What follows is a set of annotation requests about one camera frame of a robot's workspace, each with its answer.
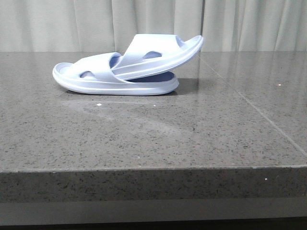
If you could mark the pale green curtain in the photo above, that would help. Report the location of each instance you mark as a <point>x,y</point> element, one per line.
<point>110,25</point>

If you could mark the light blue slipper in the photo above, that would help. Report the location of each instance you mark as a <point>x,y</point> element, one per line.
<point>151,54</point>
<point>93,75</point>

